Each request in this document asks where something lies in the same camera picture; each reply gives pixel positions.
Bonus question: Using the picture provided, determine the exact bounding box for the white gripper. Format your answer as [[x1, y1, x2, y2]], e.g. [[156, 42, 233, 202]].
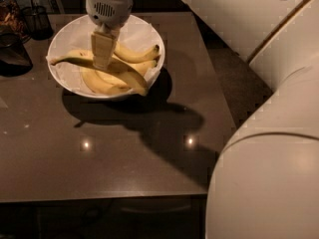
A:
[[86, 0, 133, 71]]

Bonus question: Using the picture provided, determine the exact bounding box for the large front yellow banana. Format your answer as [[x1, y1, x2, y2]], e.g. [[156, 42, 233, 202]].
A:
[[49, 50, 149, 96]]

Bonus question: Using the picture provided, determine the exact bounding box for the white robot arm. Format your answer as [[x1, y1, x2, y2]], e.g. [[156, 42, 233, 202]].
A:
[[181, 0, 319, 239]]

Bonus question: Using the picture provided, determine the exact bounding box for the long-stemmed back banana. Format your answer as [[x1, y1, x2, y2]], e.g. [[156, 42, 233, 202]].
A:
[[114, 42, 160, 64]]

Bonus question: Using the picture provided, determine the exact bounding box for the white paper bowl liner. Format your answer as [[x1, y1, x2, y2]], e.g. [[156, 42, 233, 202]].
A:
[[47, 15, 165, 100]]

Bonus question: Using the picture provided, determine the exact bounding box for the bottom yellow banana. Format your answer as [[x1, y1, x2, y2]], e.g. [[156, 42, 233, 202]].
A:
[[80, 67, 130, 96]]

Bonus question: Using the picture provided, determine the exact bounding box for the white bowl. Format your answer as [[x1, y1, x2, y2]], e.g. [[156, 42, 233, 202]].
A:
[[46, 15, 165, 101]]

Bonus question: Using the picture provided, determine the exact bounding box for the small middle banana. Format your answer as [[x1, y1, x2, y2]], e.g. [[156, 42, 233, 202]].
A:
[[107, 60, 158, 76]]

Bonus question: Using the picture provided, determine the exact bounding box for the black mesh pen cup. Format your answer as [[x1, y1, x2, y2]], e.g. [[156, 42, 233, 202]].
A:
[[22, 6, 54, 40]]

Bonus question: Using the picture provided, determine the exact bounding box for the black mesh basket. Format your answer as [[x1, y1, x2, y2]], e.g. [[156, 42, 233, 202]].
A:
[[0, 33, 33, 77]]

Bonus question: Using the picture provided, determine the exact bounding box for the dark glass jar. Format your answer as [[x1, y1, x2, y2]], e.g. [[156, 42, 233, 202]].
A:
[[0, 0, 29, 42]]

